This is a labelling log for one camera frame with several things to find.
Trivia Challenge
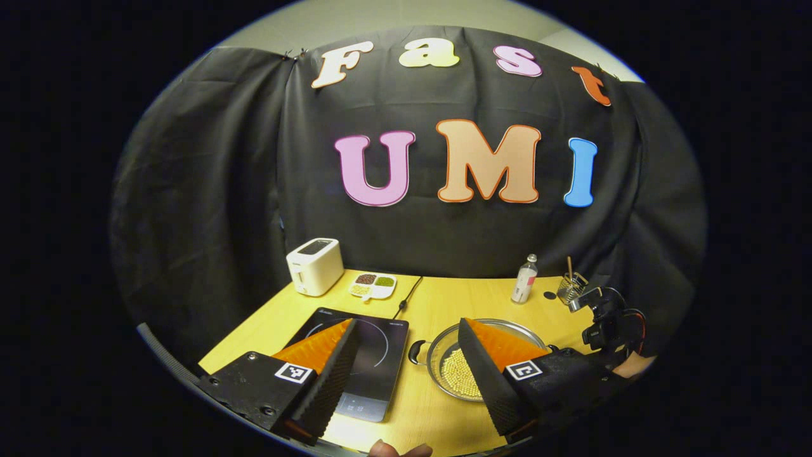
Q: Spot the small clear bottle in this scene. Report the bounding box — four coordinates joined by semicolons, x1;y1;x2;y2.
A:
511;254;539;305

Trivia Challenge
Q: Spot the white divided dish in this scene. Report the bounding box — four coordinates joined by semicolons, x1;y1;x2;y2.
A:
350;272;398;301

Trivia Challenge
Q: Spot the wire mesh holder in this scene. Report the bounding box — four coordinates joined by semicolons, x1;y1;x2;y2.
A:
557;272;589;306

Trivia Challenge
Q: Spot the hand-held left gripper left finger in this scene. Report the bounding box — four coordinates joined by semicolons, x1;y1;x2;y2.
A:
195;319;361;446

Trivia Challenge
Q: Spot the black power cable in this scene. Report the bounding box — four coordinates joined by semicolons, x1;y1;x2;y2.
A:
393;275;424;320

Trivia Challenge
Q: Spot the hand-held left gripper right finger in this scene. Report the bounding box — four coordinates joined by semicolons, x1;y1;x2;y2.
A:
457;317;619;445

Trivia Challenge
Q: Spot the pile of yellow soybeans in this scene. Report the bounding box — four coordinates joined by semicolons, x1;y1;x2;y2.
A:
440;347;486;399

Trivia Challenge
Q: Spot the white toaster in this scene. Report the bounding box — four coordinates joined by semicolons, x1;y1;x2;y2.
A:
286;238;344;297

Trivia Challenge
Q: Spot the black backdrop cloth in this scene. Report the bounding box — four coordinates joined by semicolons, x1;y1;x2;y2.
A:
109;25;708;375

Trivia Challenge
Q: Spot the black induction cooktop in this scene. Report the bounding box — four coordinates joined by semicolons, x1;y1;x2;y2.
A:
284;307;410;423

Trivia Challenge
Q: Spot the steel pot with black handles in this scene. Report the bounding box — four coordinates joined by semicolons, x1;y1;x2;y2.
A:
408;319;560;402

